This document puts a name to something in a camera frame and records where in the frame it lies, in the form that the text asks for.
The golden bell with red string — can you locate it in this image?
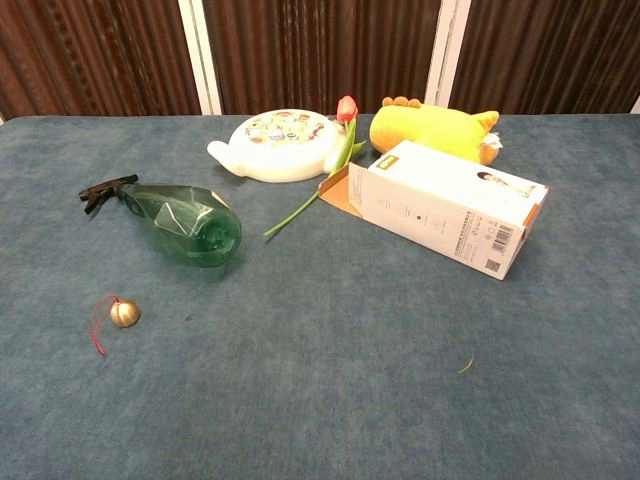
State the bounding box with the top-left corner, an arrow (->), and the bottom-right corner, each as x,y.
88,294 -> 143,358

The white carton box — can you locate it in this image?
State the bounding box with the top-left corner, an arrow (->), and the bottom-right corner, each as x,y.
318,139 -> 551,282

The green plastic spray bottle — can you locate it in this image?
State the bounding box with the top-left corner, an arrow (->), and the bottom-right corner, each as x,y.
78,173 -> 243,269

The artificial pink tulip flower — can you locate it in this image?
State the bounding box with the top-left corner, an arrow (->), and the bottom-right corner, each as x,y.
263,94 -> 367,239

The blue felt table cover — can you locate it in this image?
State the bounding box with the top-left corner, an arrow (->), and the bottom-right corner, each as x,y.
0,113 -> 640,480

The yellow plush toy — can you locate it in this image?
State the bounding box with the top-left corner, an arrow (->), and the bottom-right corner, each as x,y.
368,96 -> 503,164

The brown ribbed partition panel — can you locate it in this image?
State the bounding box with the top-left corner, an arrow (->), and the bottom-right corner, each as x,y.
0,0 -> 203,121
202,0 -> 442,116
448,0 -> 640,115

